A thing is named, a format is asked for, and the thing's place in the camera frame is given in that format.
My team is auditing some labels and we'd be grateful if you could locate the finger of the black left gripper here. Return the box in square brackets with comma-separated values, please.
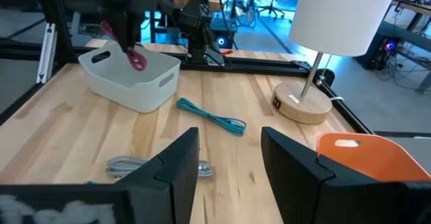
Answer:
[112, 11, 132, 52]
[129, 11, 145, 52]

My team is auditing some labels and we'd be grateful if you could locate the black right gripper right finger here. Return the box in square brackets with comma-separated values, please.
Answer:
[261, 126, 374, 224]

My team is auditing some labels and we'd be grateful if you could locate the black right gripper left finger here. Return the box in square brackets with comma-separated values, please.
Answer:
[114, 126, 201, 224]

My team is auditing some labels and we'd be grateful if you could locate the pink braided USB cable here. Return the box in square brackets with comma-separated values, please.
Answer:
[100, 20, 148, 72]

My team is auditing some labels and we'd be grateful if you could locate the black white zigzag USB cable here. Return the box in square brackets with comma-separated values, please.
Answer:
[106, 155, 213, 180]

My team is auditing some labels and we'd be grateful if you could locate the teal braided USB cable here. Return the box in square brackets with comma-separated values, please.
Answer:
[176, 98, 247, 137]

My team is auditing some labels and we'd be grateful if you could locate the white plastic bin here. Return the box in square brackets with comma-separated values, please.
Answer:
[77, 42, 182, 114]

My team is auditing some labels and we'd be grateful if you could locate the silver aluminium extrusion bar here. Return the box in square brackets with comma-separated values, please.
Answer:
[36, 22, 57, 84]

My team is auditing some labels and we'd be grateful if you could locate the orange plastic bin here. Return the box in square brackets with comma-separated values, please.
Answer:
[316, 132, 431, 184]

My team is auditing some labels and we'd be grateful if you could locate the computer tower with blue light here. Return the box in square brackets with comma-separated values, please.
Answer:
[211, 17, 237, 50]

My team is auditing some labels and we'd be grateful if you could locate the computer tower with purple light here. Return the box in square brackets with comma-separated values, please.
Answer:
[355, 35, 402, 72]

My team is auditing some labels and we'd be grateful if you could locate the white shade wooden base lamp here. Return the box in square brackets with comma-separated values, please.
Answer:
[271, 0, 401, 125]

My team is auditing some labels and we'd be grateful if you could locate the black aluminium table frame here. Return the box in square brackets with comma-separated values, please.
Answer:
[0, 0, 374, 136]

